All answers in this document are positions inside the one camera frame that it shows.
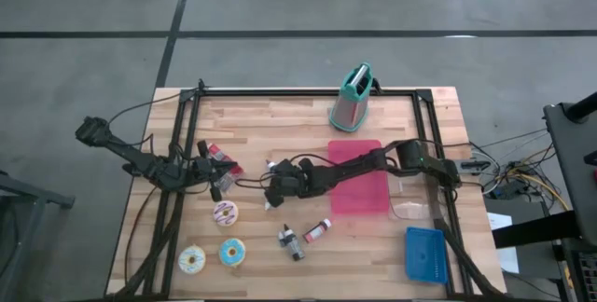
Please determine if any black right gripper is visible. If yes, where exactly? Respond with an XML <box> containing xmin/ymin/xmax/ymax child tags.
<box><xmin>263</xmin><ymin>156</ymin><xmax>314</xmax><ymax>209</ymax></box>

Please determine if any cream frosted toy donut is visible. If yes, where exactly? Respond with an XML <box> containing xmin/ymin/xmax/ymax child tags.
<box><xmin>177</xmin><ymin>244</ymin><xmax>207</xmax><ymax>275</ymax></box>

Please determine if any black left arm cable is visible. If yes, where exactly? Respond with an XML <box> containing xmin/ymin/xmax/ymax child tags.
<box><xmin>105</xmin><ymin>90</ymin><xmax>187</xmax><ymax>129</ymax></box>

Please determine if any white paper sheet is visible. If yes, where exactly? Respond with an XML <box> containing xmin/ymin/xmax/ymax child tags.
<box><xmin>487</xmin><ymin>212</ymin><xmax>520</xmax><ymax>275</ymax></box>

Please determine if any black cart strap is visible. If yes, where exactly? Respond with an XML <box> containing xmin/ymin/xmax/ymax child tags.
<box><xmin>492</xmin><ymin>211</ymin><xmax>579</xmax><ymax>250</ymax></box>

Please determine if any grey metal bench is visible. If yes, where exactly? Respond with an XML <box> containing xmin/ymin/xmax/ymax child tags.
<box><xmin>0</xmin><ymin>170</ymin><xmax>76</xmax><ymax>302</ymax></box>

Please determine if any tangled cable bundle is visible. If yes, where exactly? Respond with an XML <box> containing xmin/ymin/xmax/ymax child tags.
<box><xmin>468</xmin><ymin>127</ymin><xmax>573</xmax><ymax>213</ymax></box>

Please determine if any red clear snack packet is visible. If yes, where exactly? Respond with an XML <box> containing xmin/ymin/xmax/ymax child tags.
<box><xmin>207</xmin><ymin>142</ymin><xmax>244</xmax><ymax>191</ymax></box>

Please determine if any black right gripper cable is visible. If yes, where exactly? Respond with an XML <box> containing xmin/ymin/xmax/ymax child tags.
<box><xmin>235</xmin><ymin>152</ymin><xmax>337</xmax><ymax>189</ymax></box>

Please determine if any teal steel box grater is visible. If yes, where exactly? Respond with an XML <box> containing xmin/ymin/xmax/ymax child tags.
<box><xmin>328</xmin><ymin>62</ymin><xmax>374</xmax><ymax>133</ymax></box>

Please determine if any blue frosted toy donut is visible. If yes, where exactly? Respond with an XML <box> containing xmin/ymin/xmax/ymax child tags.
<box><xmin>218</xmin><ymin>238</ymin><xmax>247</xmax><ymax>268</ymax></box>

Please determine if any black aluminium table frame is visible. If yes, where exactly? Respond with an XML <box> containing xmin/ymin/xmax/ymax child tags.
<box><xmin>114</xmin><ymin>77</ymin><xmax>507</xmax><ymax>301</ymax></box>

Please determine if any blue plastic basket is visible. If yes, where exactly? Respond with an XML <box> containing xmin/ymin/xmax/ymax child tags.
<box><xmin>404</xmin><ymin>226</ymin><xmax>449</xmax><ymax>285</ymax></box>

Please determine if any clear plastic tray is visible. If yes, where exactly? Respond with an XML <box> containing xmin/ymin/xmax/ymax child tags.
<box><xmin>387</xmin><ymin>171</ymin><xmax>433</xmax><ymax>222</ymax></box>

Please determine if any black food colouring bottle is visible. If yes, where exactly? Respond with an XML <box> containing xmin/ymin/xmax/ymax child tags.
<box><xmin>278</xmin><ymin>223</ymin><xmax>306</xmax><ymax>262</ymax></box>

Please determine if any red plastic tray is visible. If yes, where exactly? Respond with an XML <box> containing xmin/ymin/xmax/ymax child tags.
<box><xmin>327</xmin><ymin>139</ymin><xmax>391</xmax><ymax>215</ymax></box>

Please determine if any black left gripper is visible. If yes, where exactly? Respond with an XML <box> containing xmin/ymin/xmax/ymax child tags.
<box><xmin>188</xmin><ymin>139</ymin><xmax>239</xmax><ymax>203</ymax></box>

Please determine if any pink frosted toy donut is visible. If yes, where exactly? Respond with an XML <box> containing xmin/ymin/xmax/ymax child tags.
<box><xmin>213</xmin><ymin>200</ymin><xmax>240</xmax><ymax>227</ymax></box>

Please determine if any dark grey equipment cart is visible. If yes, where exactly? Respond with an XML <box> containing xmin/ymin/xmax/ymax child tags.
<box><xmin>543</xmin><ymin>89</ymin><xmax>597</xmax><ymax>247</ymax></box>

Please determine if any brown cable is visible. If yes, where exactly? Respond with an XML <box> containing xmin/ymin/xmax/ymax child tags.
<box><xmin>123</xmin><ymin>185</ymin><xmax>158</xmax><ymax>289</ymax></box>

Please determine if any red food colouring bottle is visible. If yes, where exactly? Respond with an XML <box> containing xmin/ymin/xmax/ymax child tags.
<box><xmin>302</xmin><ymin>218</ymin><xmax>333</xmax><ymax>244</ymax></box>

